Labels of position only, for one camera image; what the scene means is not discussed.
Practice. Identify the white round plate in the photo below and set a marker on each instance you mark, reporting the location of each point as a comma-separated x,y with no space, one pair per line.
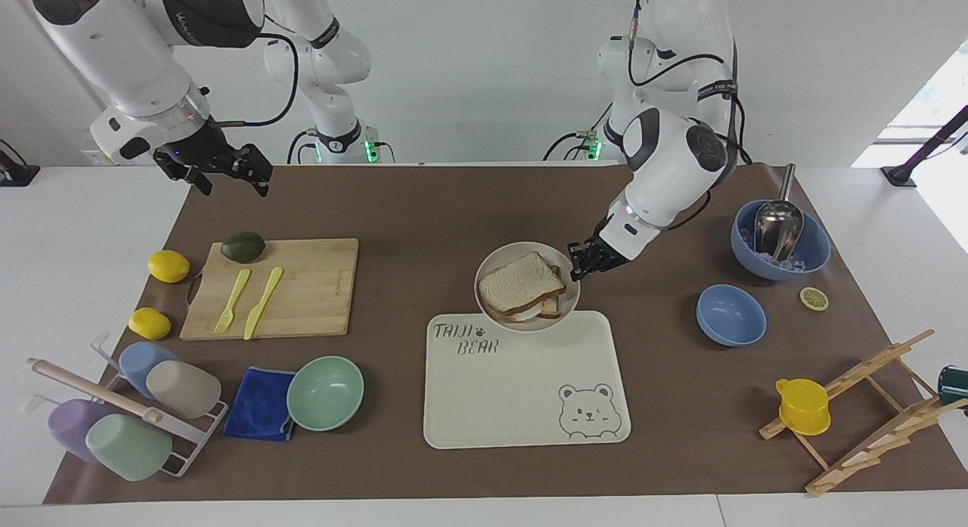
499,321

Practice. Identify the yellow lemon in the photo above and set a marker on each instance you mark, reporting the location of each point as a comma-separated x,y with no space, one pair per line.
169,266
150,323

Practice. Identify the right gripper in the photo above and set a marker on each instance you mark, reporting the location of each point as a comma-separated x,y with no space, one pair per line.
198,150

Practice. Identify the metal scoop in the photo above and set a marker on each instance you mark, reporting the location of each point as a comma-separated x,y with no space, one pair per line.
779,224

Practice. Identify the large blue bowl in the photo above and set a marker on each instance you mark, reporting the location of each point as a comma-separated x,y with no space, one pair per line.
813,251

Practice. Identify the sandwich base with filling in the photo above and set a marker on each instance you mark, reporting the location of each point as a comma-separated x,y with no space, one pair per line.
550,306

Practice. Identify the cream tray with bear print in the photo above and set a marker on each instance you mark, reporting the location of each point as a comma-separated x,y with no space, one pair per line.
514,391

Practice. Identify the wooden cutting board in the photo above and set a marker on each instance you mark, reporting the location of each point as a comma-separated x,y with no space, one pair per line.
310,292

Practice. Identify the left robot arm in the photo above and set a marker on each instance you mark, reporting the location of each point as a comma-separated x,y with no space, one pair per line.
673,164

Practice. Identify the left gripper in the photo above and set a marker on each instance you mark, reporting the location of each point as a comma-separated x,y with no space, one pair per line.
607,253

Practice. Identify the beige cup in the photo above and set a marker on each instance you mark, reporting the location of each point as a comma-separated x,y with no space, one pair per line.
185,389

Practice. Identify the dark green avocado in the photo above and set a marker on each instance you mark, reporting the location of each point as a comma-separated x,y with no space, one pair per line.
243,246

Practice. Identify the dark green cup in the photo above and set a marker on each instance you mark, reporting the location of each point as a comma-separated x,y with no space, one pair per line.
956,385

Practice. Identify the yellow plastic fork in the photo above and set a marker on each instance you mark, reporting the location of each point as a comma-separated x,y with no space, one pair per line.
233,299

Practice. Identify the purple cup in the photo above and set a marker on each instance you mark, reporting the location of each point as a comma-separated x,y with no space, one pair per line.
68,429

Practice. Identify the mint green cup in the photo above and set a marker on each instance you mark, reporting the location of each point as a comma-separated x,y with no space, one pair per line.
128,447

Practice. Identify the blue cloth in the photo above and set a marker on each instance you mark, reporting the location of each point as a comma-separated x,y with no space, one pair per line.
257,406

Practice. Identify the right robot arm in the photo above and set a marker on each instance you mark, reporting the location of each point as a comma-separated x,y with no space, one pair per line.
106,51

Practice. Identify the mint green bowl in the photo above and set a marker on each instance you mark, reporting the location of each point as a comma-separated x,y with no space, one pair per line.
325,395

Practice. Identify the white bread slice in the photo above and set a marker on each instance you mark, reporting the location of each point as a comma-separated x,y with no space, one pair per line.
520,283

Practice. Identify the small blue bowl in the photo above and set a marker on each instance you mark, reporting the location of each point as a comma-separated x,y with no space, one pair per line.
730,315

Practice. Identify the clear ice cubes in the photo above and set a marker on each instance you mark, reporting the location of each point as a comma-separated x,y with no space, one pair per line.
794,265

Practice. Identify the blue cup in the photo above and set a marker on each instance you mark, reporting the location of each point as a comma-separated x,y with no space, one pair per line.
138,361

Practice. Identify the black stand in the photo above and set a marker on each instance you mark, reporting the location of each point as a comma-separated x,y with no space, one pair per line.
926,147
15,172

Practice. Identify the yellow plastic knife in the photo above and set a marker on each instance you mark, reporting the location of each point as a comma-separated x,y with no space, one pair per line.
263,300

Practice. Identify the wooden drying rack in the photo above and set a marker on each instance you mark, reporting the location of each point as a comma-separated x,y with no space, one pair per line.
870,372

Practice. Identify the lemon slice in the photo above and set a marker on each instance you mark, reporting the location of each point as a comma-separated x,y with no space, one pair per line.
814,299

